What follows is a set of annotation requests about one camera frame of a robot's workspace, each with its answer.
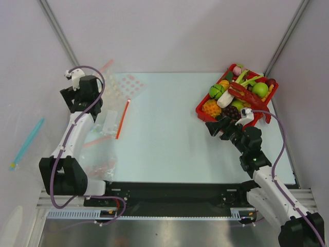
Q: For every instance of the white green toy celery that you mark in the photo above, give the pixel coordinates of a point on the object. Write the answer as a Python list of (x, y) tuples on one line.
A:
[(245, 80)]

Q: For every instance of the grey slotted cable duct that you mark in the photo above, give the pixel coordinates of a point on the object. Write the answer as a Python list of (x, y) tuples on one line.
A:
[(235, 214)]

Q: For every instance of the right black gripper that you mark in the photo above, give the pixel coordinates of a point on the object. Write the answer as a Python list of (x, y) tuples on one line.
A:
[(224, 127)]

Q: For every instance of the orange toy pineapple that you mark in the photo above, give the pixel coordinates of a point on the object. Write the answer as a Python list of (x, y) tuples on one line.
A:
[(211, 108)]

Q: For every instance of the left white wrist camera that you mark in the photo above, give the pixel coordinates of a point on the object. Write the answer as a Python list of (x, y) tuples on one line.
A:
[(75, 76)]

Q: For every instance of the red plastic tray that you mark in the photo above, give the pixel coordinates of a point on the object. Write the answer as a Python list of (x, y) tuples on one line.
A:
[(228, 75)]

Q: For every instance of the orange toy fruit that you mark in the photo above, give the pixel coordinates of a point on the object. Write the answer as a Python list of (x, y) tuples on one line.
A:
[(225, 84)]

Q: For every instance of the red dotted zip bag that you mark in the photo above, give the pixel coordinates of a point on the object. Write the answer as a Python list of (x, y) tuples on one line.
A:
[(120, 90)]

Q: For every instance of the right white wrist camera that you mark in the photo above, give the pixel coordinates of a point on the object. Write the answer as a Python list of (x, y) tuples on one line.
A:
[(247, 117)]

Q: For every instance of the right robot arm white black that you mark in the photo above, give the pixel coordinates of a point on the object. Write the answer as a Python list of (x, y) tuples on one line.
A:
[(295, 224)]

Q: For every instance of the pink toy radish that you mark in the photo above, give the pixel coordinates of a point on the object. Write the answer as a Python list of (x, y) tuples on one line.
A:
[(238, 69)]

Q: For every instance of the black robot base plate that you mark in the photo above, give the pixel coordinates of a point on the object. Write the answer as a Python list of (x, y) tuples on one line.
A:
[(180, 199)]

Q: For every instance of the purple toy grapes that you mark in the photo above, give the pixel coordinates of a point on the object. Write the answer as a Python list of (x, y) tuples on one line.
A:
[(231, 112)]

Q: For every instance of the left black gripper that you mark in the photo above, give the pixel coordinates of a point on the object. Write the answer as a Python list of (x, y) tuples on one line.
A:
[(70, 95)]

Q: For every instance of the red toy lobster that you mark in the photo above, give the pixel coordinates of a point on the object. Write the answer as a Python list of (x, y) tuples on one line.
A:
[(240, 92)]

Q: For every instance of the green toy apple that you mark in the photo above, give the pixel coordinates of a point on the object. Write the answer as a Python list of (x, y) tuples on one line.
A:
[(260, 89)]

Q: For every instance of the dark red toy plum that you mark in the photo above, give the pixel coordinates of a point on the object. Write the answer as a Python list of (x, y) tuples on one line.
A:
[(271, 82)]

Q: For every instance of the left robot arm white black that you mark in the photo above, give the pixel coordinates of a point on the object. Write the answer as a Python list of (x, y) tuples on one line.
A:
[(61, 173)]

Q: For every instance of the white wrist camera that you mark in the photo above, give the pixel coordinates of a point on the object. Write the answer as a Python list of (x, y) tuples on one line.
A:
[(247, 117), (75, 76)]

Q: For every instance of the light green toy pear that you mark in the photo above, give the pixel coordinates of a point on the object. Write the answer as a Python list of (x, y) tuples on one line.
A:
[(238, 104)]

